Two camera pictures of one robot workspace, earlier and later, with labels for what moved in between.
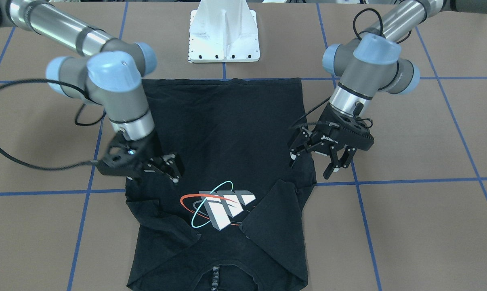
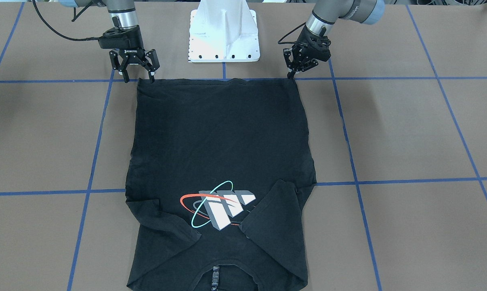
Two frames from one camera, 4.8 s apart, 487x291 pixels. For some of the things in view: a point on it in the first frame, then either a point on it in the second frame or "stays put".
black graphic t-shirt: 236,220 stays put
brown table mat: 420,209 stays put
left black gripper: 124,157 to 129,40
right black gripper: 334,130 to 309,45
